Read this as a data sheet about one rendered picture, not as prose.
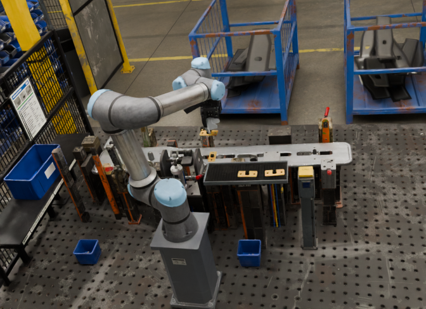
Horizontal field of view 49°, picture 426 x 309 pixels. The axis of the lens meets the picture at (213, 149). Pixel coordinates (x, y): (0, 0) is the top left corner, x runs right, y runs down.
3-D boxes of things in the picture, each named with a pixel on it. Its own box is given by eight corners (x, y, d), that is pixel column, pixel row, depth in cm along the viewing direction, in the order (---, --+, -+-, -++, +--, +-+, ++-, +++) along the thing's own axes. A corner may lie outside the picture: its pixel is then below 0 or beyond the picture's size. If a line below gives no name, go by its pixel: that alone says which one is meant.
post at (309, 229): (317, 238, 232) (314, 168, 206) (317, 249, 226) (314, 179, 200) (302, 238, 233) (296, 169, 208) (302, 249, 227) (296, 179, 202)
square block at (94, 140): (115, 182, 295) (97, 134, 274) (111, 190, 289) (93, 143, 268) (103, 182, 297) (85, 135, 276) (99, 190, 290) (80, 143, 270)
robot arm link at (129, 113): (130, 107, 149) (227, 75, 183) (108, 100, 155) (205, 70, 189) (133, 141, 154) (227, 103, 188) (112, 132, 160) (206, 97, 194)
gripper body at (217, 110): (219, 120, 207) (214, 96, 200) (200, 120, 210) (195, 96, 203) (222, 110, 213) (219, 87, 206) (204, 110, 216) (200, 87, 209)
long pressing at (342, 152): (349, 139, 244) (349, 137, 243) (353, 167, 226) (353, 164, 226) (103, 150, 274) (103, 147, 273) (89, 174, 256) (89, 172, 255)
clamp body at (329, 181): (338, 211, 244) (338, 156, 223) (340, 226, 235) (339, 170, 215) (319, 211, 246) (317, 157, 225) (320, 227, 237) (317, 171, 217)
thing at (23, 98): (48, 121, 279) (28, 75, 261) (30, 143, 261) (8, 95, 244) (45, 121, 280) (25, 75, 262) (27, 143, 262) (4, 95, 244)
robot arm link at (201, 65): (185, 63, 195) (198, 54, 200) (190, 86, 202) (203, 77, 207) (199, 66, 191) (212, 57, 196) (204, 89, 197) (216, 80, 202)
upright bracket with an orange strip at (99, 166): (122, 217, 267) (95, 147, 238) (121, 219, 265) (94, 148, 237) (116, 217, 267) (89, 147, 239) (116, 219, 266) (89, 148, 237)
